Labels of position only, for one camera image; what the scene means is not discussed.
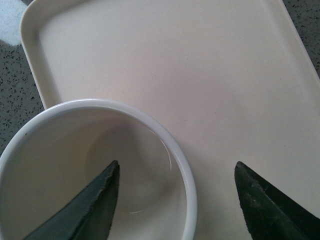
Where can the white smiley mug black handle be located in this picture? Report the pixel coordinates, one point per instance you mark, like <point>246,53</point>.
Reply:
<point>61,150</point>

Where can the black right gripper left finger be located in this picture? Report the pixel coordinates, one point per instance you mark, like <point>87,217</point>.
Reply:
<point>89,215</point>

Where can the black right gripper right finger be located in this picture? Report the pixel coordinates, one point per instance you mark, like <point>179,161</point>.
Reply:
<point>269,214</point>

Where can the cream rectangular plastic tray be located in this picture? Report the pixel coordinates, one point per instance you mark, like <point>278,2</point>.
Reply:
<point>229,79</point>

